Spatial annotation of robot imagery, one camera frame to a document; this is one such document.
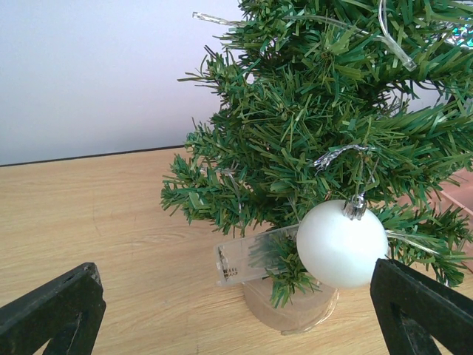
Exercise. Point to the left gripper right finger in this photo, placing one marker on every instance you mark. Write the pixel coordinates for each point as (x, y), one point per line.
(415, 312)

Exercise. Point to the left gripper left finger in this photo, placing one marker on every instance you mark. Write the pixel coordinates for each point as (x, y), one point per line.
(63, 316)

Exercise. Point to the clear string lights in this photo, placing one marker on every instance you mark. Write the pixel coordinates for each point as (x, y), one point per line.
(321, 99)

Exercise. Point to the white ball ornament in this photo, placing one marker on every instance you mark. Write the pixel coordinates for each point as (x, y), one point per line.
(340, 241)

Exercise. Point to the pink plastic basket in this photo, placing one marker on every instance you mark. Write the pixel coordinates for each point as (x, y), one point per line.
(459, 190)

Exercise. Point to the clear battery box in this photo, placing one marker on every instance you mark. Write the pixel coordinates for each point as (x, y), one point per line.
(250, 258)

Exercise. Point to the small green christmas tree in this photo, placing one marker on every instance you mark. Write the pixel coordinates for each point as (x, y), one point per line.
(293, 301)

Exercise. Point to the silver gift box ornament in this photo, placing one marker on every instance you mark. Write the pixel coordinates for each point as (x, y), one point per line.
(459, 35)

